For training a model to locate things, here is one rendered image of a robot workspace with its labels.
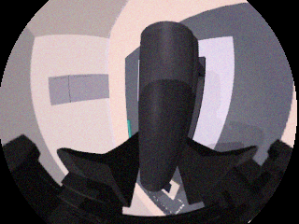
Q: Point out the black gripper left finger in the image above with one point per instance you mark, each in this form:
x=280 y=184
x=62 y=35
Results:
x=118 y=168

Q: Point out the white square tile with dark center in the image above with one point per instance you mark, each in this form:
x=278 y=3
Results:
x=171 y=189

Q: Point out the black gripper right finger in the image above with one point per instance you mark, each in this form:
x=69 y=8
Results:
x=202 y=168

